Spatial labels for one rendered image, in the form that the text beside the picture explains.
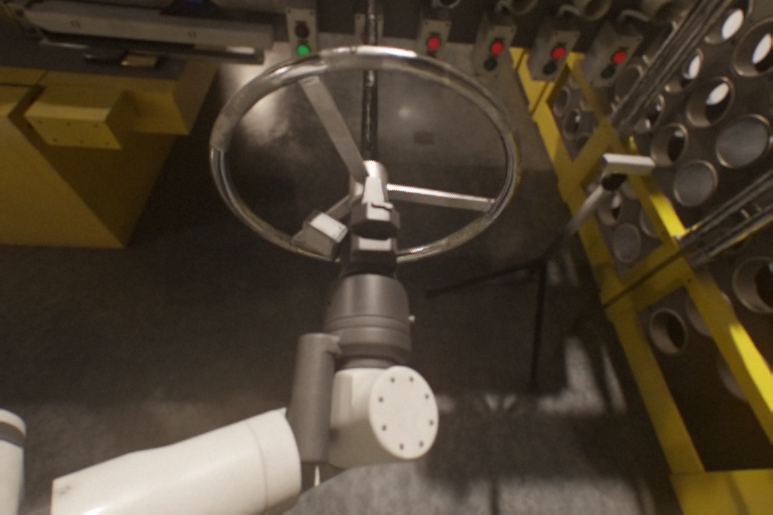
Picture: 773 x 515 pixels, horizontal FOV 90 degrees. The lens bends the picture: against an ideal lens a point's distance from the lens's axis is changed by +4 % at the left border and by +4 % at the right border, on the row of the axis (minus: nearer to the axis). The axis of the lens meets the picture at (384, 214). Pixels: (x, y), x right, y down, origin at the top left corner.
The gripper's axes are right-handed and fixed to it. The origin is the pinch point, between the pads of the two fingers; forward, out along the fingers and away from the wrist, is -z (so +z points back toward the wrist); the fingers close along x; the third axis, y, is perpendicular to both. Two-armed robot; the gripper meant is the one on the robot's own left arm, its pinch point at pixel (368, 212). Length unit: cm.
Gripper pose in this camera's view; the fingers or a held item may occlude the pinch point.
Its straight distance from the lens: 47.2
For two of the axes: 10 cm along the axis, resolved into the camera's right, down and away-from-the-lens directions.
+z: 0.1, 8.1, -5.9
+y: -9.8, -1.2, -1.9
